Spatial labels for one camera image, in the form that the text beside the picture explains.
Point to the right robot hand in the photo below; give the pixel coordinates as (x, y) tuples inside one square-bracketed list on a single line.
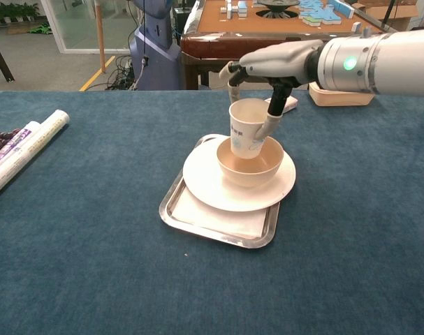
[(281, 61)]

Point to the white printed paper cup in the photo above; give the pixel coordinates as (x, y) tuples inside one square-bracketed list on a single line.
[(243, 139)]

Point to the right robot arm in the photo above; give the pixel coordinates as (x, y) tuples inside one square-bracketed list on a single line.
[(400, 59)]

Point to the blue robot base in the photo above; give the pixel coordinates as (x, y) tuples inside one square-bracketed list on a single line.
[(155, 59)]

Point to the white tissue pack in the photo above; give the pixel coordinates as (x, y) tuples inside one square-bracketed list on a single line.
[(290, 103)]

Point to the black mahjong table dial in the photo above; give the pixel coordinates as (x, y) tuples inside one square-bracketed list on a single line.
[(277, 7)]

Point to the cream lidded food container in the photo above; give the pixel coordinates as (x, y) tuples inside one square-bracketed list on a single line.
[(337, 99)]

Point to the brown mahjong table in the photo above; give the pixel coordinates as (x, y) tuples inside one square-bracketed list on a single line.
[(211, 45)]

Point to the single blue mahjong tile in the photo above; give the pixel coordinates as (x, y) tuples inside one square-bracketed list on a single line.
[(356, 27)]

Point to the black tripod stand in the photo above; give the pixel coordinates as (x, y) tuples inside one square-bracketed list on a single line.
[(388, 14)]

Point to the cream bowl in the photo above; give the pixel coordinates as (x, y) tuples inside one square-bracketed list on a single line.
[(246, 178)]

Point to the brown cardboard box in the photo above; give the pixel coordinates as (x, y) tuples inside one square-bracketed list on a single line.
[(403, 14)]

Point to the white round plate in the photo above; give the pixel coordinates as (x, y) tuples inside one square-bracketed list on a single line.
[(204, 181)]

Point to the white paper napkin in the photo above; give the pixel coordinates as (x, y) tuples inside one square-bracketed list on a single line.
[(211, 220)]

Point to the wooden pole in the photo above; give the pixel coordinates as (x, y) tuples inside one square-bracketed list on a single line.
[(100, 35)]

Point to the stainless steel tray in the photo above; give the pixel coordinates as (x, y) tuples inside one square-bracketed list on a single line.
[(232, 240)]

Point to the white wrap roll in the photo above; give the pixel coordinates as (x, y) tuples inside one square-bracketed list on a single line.
[(40, 136)]

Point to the row of potted plants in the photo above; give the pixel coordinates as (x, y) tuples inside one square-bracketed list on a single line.
[(12, 12)]

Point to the dark table leg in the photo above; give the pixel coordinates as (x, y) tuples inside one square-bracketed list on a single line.
[(0, 59)]

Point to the purple and white wrap box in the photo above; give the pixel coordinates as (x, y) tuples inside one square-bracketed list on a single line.
[(12, 144)]

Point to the blue table cloth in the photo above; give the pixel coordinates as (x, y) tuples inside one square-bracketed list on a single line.
[(93, 279)]

